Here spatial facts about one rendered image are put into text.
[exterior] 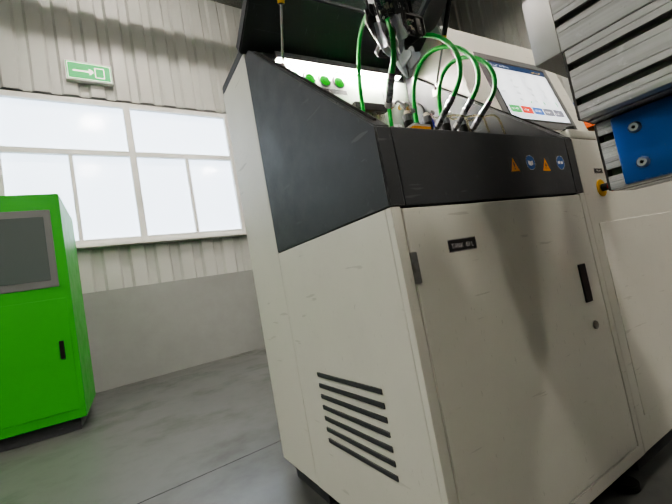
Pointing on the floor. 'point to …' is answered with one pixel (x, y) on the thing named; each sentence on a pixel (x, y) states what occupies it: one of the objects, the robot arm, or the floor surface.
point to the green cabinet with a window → (41, 323)
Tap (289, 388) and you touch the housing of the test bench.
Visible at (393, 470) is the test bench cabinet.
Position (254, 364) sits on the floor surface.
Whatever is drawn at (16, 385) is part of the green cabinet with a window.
